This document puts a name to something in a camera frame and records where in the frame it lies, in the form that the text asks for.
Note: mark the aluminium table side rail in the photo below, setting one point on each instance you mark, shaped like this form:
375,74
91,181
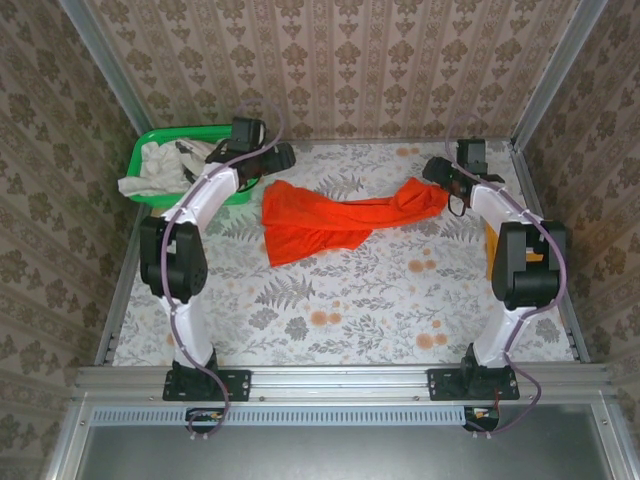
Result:
572,320
120,300

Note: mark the green plastic basket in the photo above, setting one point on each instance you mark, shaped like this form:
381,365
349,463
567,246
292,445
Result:
150,135

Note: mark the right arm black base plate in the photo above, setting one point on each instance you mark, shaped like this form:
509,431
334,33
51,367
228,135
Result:
440,385

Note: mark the aluminium mounting rail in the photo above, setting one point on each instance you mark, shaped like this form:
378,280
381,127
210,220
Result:
340,382

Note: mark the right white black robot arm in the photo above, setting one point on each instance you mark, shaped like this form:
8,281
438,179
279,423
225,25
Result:
492,205

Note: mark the aluminium frame post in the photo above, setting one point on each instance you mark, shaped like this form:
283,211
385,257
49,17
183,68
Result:
555,75
107,70

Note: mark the red-orange t-shirt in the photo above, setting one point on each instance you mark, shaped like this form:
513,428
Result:
310,220

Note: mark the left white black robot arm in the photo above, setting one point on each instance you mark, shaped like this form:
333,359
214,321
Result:
210,192

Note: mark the grey metal sheet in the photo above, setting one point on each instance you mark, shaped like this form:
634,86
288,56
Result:
340,455

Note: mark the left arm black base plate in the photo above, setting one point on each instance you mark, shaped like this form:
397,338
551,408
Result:
235,385

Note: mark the mustard yellow folded t-shirt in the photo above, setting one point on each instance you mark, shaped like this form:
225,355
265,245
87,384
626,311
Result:
491,250

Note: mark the off-white crumpled t-shirt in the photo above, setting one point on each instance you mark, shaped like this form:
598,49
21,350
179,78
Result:
155,172

